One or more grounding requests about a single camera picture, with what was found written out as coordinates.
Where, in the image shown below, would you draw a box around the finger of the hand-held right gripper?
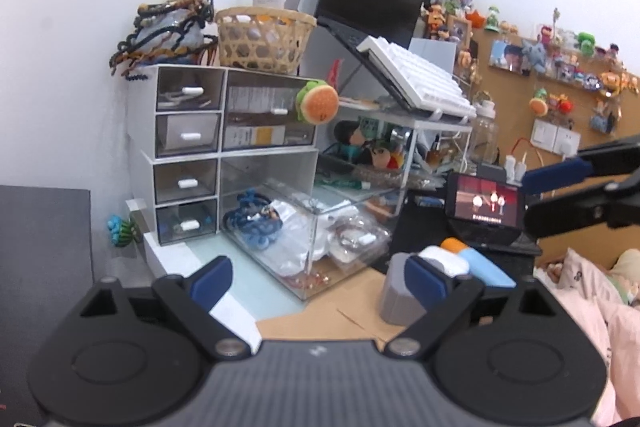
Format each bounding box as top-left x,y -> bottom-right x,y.
523,169 -> 640,240
522,137 -> 640,196

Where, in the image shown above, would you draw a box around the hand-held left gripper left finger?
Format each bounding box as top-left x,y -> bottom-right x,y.
80,256 -> 253,360

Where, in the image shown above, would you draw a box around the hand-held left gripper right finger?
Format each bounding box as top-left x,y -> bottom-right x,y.
382,254 -> 558,360

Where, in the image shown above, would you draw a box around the clear acrylic drawer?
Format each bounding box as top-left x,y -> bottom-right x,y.
220,177 -> 407,303

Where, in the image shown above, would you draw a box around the small clear drawer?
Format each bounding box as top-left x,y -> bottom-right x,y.
155,112 -> 222,157
155,199 -> 219,246
153,159 -> 219,204
156,68 -> 225,111

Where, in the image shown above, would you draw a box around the white drawer organizer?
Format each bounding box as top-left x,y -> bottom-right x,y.
127,64 -> 321,158
140,148 -> 321,249

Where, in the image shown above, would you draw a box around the large clear drawer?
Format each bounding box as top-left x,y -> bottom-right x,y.
223,71 -> 319,152

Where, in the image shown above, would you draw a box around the white earbuds case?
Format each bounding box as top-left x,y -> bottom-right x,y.
417,245 -> 471,279

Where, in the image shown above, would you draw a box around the grey container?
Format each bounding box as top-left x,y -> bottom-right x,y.
378,253 -> 432,324

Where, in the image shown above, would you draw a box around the white charger plugs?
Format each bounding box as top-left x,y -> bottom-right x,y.
503,154 -> 529,183

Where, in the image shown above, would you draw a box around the blue bottle orange cap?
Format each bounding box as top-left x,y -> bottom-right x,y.
440,237 -> 517,289

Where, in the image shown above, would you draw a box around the smartphone with lit screen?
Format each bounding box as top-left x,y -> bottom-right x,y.
444,171 -> 526,229

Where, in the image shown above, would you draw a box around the glass jar white lid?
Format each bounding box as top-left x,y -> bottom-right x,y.
470,101 -> 500,166

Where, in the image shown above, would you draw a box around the clear plastic bag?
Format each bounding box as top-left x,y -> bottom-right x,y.
329,216 -> 392,267

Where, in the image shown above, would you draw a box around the black phone stand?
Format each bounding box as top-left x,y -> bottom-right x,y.
450,216 -> 544,258

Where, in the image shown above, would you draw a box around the cork board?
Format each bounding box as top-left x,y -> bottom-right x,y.
469,26 -> 640,269

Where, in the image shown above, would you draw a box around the white pouch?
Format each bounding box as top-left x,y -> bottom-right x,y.
272,193 -> 335,277

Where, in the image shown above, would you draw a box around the teal striped toy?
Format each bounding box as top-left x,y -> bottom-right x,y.
106,215 -> 144,249

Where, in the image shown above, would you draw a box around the cardboard sheet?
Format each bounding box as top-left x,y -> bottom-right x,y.
256,266 -> 494,344

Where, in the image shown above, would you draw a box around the group of small toy figures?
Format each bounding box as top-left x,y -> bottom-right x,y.
424,0 -> 640,136

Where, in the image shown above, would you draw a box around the pink blanket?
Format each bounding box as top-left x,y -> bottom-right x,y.
534,247 -> 640,427

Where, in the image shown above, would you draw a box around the photo print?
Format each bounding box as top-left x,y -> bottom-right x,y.
488,39 -> 525,73

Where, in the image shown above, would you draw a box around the red plush doll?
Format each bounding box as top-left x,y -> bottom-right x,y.
357,145 -> 407,171

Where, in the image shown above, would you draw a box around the black-haired plush doll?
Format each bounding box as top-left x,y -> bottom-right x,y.
332,120 -> 372,158

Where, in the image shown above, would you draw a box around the white desk shelf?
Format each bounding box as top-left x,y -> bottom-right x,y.
334,98 -> 474,204

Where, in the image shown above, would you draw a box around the white keyboard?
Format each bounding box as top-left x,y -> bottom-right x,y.
356,35 -> 477,119

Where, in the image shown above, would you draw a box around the burger plush toy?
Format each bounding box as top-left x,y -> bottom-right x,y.
295,79 -> 340,126

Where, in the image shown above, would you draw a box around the woven bamboo basket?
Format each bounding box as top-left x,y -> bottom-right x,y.
215,6 -> 319,76

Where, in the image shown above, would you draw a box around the pile of hair bands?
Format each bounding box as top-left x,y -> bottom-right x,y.
108,0 -> 220,84

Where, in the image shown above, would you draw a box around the white wall socket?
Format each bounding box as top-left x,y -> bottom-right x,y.
530,119 -> 582,156

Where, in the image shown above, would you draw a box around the red cable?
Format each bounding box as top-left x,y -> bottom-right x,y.
509,136 -> 549,168

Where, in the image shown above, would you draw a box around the blue cord bundle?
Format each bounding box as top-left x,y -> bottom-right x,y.
222,189 -> 287,251

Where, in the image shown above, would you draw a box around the small wooden photo frame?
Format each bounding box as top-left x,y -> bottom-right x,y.
446,14 -> 474,43

